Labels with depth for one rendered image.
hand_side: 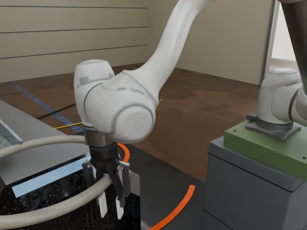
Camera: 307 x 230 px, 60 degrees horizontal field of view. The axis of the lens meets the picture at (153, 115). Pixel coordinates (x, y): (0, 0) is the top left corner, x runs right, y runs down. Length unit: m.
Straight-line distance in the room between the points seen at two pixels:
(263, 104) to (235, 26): 4.89
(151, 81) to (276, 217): 0.89
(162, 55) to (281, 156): 0.72
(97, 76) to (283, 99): 0.78
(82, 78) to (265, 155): 0.81
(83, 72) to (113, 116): 0.20
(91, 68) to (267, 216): 0.96
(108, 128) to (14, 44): 6.02
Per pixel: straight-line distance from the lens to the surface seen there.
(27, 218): 0.69
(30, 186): 1.03
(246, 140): 1.19
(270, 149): 1.15
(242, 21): 5.97
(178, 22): 0.66
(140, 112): 0.45
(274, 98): 1.19
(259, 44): 5.77
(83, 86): 0.62
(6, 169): 1.12
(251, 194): 1.26
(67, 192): 1.05
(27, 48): 6.51
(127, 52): 7.65
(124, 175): 0.73
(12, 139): 1.14
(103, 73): 0.62
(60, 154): 1.13
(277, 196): 1.20
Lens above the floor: 1.37
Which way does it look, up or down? 21 degrees down
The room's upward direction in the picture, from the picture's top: straight up
